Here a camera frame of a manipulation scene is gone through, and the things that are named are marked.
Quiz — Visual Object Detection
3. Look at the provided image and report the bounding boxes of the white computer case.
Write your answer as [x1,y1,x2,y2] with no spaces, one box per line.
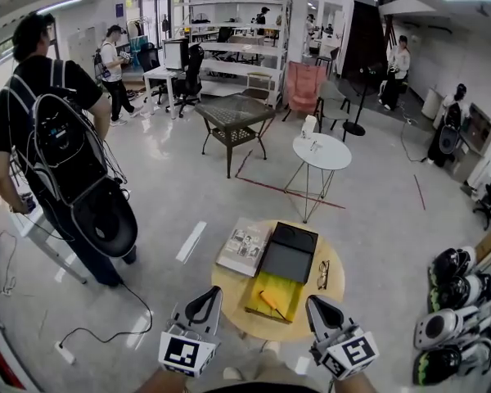
[162,37,191,72]

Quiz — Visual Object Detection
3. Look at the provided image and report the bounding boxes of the white shelf rack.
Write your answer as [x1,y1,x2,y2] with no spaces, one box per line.
[171,0,291,110]

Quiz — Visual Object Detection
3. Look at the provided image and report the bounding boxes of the dark glass-top square table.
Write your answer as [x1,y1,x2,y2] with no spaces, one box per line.
[194,93,277,179]

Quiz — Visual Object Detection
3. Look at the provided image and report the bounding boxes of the black round-base stand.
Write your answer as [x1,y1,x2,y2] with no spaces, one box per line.
[342,66,384,138]

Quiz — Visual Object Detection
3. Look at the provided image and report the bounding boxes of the white carton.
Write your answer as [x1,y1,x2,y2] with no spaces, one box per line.
[300,114,318,138]

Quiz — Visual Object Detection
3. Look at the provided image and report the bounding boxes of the grey photo book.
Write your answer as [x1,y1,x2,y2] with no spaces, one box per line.
[215,217,273,278]

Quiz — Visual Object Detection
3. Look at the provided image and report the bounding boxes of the white desk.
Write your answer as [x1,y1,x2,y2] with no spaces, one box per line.
[142,64,189,120]

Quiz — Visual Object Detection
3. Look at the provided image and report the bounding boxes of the round wooden table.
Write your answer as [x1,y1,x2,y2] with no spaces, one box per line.
[210,219,346,342]

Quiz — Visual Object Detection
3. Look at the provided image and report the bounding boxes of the grey open cabinet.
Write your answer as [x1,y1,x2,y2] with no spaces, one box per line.
[460,102,491,157]

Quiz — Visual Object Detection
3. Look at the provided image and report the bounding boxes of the round white side table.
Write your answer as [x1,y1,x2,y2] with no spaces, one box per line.
[284,132,353,224]

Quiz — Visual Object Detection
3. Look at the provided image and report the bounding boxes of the person's right forearm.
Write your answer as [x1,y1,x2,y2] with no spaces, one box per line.
[329,370,377,393]

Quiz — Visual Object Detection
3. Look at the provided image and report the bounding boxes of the wooden frame chair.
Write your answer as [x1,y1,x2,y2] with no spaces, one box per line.
[241,70,276,106]

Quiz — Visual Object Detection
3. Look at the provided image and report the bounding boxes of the white floor cable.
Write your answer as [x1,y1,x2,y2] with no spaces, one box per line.
[0,230,18,298]

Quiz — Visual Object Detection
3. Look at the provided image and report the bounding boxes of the white cylindrical bin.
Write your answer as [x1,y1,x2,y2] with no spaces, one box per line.
[421,87,441,120]

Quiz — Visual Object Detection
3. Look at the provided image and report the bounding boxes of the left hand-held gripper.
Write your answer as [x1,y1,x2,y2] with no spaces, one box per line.
[158,286,223,379]

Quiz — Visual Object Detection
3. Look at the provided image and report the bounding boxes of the white power strip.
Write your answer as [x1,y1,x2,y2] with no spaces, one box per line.
[53,341,77,365]

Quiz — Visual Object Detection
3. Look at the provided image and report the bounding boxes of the person's black shirt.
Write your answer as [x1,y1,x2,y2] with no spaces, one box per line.
[200,381,324,393]

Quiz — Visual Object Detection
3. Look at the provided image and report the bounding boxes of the person's left forearm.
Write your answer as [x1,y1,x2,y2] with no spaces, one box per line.
[134,366,189,393]

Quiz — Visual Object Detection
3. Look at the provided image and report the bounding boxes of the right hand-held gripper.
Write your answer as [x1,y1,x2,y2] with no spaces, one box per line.
[305,296,381,382]

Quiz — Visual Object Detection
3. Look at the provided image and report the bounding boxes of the orange handled tool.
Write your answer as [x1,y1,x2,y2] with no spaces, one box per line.
[257,288,292,323]

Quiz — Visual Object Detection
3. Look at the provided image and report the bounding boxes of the glass entrance door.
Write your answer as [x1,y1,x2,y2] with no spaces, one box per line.
[125,0,185,43]

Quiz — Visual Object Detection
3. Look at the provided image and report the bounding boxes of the black floor cable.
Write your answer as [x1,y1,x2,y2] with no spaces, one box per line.
[59,282,153,346]

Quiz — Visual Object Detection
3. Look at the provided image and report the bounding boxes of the pink armchair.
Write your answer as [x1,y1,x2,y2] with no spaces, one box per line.
[282,61,329,122]

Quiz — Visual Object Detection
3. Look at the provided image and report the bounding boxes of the black-framed eyeglasses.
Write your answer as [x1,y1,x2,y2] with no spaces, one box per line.
[316,259,331,291]

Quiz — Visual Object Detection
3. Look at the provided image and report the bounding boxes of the grey chair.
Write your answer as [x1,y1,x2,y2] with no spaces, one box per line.
[313,79,352,142]

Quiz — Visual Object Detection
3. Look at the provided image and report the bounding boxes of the black and yellow tray box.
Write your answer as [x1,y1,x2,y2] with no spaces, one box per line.
[244,221,319,325]

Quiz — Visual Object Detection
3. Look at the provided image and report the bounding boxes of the grey locker cabinet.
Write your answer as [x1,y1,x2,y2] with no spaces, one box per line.
[67,26,97,63]

